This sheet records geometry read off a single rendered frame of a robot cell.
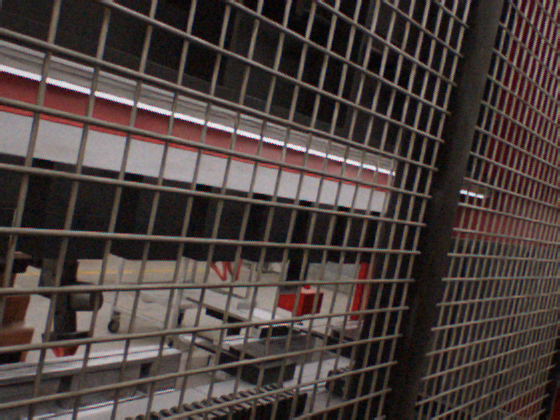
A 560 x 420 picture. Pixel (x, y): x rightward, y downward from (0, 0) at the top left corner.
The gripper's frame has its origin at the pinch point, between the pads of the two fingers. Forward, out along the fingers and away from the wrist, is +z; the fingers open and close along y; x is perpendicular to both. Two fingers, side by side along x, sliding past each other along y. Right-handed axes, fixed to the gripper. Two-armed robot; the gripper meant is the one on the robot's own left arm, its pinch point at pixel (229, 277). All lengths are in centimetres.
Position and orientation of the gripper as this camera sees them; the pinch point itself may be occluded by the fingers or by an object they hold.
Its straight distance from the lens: 202.2
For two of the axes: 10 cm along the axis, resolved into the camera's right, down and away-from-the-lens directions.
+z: 2.5, 9.4, -2.3
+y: 5.5, 0.6, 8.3
